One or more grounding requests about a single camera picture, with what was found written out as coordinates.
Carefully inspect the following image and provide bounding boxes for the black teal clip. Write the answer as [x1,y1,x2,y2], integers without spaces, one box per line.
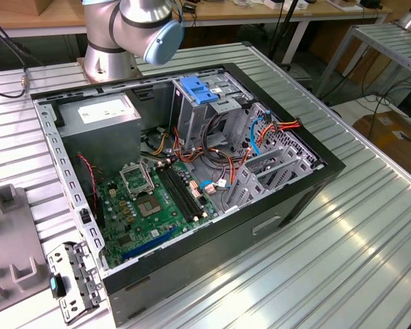
[49,273,69,300]

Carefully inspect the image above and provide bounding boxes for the metal expansion card bracket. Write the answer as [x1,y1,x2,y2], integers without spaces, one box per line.
[46,241,103,326]

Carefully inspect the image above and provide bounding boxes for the blue expansion slot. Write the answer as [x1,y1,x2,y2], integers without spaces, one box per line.
[121,228,177,261]

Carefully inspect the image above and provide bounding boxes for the red black fan wire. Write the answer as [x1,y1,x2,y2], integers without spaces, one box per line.
[75,153,102,227]

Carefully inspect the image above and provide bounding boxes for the labelled cardboard box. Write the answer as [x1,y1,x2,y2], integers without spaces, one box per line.
[352,111,411,175]

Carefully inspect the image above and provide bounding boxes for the wooden desk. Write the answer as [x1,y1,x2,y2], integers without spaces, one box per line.
[0,0,393,68]

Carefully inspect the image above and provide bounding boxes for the green motherboard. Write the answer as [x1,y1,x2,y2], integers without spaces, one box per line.
[95,159,220,270]

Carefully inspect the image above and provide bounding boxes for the power supply wire bundle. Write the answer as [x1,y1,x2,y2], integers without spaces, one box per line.
[142,125,251,188]

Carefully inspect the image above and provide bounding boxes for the grey metal drive cage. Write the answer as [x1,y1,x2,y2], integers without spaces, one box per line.
[171,70,254,151]

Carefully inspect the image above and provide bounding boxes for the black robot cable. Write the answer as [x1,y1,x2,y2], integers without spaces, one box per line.
[0,6,44,66]

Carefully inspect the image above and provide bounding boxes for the metal slat side table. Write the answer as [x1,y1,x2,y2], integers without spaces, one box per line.
[314,22,411,100]

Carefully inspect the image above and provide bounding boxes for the metal disk bay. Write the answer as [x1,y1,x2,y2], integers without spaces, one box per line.
[222,101,326,212]

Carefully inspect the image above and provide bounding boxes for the grey parts rack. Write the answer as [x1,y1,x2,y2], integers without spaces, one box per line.
[0,184,53,318]

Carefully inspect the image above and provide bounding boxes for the cable with brass connector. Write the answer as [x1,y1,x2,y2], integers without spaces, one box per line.
[0,68,30,99]

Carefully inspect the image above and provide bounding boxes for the blue data wire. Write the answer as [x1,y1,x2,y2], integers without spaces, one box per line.
[197,180,234,193]
[249,109,271,157]

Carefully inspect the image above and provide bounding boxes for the grey power supply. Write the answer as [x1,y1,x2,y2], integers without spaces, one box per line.
[56,92,143,181]

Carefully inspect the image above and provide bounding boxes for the small brown carton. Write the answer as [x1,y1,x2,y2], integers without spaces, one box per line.
[33,0,51,16]

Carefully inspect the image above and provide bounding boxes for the black RAM slot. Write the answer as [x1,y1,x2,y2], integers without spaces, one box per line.
[169,162,208,218]
[165,164,203,219]
[161,165,199,221]
[157,166,195,223]

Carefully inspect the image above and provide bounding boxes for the blue plastic drive latch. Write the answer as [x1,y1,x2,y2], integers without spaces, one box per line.
[179,75,220,106]

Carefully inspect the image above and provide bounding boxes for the CPU socket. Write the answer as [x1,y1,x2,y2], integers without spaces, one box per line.
[136,195,165,219]

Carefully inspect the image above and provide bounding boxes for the orange red power wire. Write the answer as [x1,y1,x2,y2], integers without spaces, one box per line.
[256,116,302,145]

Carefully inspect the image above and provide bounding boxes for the metal socket cover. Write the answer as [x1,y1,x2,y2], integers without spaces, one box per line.
[119,160,155,200]

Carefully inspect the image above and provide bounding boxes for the black PC case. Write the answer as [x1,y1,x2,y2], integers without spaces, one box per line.
[29,62,347,328]

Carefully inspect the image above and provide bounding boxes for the black stand legs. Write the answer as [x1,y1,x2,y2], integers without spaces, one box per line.
[269,0,302,68]

